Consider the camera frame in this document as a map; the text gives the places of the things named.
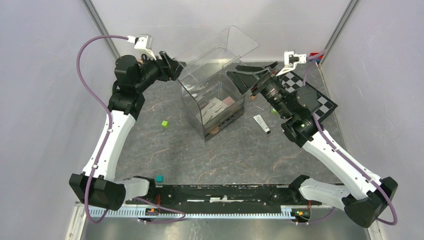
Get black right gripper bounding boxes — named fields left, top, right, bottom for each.
left=226, top=61, right=294, bottom=120

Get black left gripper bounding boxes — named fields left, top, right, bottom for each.
left=134, top=50, right=186, bottom=92

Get pink compact case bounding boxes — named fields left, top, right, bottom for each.
left=222, top=96, right=235, bottom=107

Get white cosmetic tube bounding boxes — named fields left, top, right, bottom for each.
left=253, top=114, right=271, bottom=134

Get clear acrylic drawer organizer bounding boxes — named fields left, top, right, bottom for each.
left=176, top=25, right=259, bottom=142

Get eyebrow stencil card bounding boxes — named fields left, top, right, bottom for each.
left=200, top=97, right=228, bottom=125

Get round peach powder puff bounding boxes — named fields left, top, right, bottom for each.
left=210, top=127, right=220, bottom=135

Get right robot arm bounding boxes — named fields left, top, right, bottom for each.
left=226, top=62, right=399, bottom=228

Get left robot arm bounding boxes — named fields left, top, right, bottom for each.
left=68, top=51, right=187, bottom=211

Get black white checkerboard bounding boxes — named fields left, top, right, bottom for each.
left=281, top=71, right=339, bottom=120

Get lime green cube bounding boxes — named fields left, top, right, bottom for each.
left=161, top=120, right=169, bottom=128

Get red blue blocks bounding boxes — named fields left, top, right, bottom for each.
left=307, top=52, right=325, bottom=62

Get teal cube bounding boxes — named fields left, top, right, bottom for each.
left=155, top=174, right=165, bottom=184

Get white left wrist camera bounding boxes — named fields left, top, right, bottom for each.
left=127, top=34, right=157, bottom=61

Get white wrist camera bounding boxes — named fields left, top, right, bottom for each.
left=127, top=34, right=157, bottom=61
left=276, top=51, right=307, bottom=76

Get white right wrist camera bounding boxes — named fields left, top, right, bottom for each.
left=276, top=51, right=307, bottom=76

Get aluminium frame rail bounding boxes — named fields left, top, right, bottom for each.
left=81, top=0, right=120, bottom=59

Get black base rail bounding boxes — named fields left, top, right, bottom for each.
left=144, top=184, right=321, bottom=214

